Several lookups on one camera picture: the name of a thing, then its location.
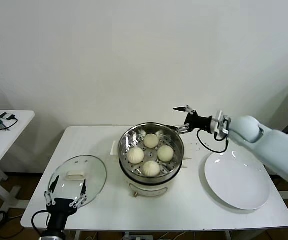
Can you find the stainless steel steamer basket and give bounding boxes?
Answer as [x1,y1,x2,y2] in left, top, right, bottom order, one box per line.
[118,122,185,183]

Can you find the white power strip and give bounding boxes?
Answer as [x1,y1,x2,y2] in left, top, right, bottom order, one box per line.
[128,233,153,240]

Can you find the white side table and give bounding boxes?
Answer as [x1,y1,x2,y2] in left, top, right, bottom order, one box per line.
[0,109,36,213]

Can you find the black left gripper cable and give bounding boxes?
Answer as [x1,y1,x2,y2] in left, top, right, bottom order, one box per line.
[31,209,51,234]

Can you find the thin black device cable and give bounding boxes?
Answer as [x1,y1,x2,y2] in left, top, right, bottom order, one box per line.
[0,115,19,133]

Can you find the glass lid with cream handle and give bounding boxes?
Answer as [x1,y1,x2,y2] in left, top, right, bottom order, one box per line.
[48,154,108,207]

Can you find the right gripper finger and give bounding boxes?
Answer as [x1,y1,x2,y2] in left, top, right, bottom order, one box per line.
[173,105,197,116]
[169,124,191,134]

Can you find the white steamed baozi bun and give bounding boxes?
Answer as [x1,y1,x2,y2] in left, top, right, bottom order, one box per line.
[142,160,161,178]
[127,147,145,165]
[157,145,175,162]
[143,133,160,148]

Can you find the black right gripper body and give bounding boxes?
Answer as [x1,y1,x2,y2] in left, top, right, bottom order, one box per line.
[183,112,214,132]

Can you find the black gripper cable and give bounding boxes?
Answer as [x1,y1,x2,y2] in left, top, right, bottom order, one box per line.
[31,209,51,234]
[196,129,229,154]

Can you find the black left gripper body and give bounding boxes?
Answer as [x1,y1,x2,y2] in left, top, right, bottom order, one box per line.
[46,197,79,231]

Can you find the large white plate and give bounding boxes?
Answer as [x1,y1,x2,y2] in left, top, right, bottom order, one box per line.
[204,150,271,211]

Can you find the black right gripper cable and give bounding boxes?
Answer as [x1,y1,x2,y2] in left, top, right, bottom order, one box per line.
[196,129,229,154]

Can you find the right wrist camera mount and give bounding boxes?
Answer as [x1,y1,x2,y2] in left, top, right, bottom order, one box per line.
[212,110,233,141]

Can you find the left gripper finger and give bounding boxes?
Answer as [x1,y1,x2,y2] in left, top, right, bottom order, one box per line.
[43,175,60,206]
[69,178,89,208]

